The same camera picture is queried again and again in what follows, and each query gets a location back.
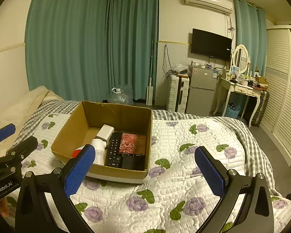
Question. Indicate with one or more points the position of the small open cardboard box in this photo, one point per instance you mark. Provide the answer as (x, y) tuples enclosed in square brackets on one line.
[(261, 81)]

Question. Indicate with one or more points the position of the black remote control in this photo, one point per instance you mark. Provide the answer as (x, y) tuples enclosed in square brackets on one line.
[(114, 150)]

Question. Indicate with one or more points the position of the grey small fridge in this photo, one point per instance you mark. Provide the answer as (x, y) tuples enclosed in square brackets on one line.
[(201, 92)]

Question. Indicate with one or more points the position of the white air conditioner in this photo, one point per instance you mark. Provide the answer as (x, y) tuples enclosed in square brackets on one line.
[(206, 1)]

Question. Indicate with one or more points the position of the person's left hand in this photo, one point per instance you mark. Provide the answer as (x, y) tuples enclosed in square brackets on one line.
[(3, 207)]

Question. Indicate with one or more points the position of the narrow green curtain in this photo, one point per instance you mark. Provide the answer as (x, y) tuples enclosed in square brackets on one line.
[(135, 38)]

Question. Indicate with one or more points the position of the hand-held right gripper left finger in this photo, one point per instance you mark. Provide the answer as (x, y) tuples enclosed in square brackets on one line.
[(78, 172)]

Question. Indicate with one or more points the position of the oval white-framed mirror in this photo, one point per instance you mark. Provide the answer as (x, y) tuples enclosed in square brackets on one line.
[(240, 57)]

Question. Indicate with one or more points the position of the dark checked suitcase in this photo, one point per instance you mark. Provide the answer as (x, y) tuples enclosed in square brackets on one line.
[(260, 109)]

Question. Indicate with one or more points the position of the black wall television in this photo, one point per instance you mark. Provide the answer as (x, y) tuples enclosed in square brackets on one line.
[(211, 43)]

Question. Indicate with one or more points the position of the blue plastic basket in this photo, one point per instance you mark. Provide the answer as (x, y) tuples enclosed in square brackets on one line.
[(231, 111)]

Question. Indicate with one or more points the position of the pink rose-print box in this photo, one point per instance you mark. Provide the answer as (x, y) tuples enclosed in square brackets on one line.
[(133, 143)]

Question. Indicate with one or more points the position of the light teal curtain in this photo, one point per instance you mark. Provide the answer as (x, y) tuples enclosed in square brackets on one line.
[(247, 34)]

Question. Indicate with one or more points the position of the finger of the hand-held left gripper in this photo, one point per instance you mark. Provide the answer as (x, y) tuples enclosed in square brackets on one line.
[(3, 132), (24, 144)]

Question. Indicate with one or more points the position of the white bottle with red cap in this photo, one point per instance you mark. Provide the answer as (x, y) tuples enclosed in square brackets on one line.
[(77, 153)]

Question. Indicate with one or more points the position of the floral white quilt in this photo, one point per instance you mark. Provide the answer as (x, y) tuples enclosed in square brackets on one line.
[(184, 170)]

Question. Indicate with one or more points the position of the white dressing table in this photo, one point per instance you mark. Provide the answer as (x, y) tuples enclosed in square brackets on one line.
[(241, 89)]

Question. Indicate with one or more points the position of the small picture frame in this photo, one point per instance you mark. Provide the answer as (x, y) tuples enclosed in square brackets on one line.
[(235, 70)]

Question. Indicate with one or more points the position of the cream blanket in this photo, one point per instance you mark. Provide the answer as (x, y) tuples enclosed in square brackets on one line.
[(14, 109)]

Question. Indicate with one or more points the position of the wide green curtain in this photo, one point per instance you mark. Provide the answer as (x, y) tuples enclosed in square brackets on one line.
[(68, 36)]

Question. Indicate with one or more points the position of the clear plastic bag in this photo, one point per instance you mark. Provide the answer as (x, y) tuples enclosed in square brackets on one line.
[(180, 68)]

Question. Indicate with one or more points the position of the clear water jug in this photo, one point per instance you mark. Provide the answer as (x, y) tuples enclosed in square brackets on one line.
[(118, 97)]

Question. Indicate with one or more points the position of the cream louvred wardrobe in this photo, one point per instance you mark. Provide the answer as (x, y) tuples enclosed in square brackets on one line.
[(281, 89)]

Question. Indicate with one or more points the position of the white charger plug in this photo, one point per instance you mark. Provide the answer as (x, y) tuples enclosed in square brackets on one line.
[(106, 131)]

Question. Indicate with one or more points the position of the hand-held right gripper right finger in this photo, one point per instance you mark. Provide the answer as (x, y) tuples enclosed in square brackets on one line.
[(209, 172)]

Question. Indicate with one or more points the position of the white ribbed suitcase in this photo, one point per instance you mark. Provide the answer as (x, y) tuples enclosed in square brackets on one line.
[(173, 92)]

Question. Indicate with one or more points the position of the black power adapter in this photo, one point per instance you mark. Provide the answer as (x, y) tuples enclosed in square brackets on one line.
[(133, 162)]

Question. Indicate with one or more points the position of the white pole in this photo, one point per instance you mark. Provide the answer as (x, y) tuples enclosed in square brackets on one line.
[(150, 89)]

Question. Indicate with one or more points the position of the brown cardboard box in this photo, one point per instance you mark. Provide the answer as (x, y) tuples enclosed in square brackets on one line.
[(70, 136)]

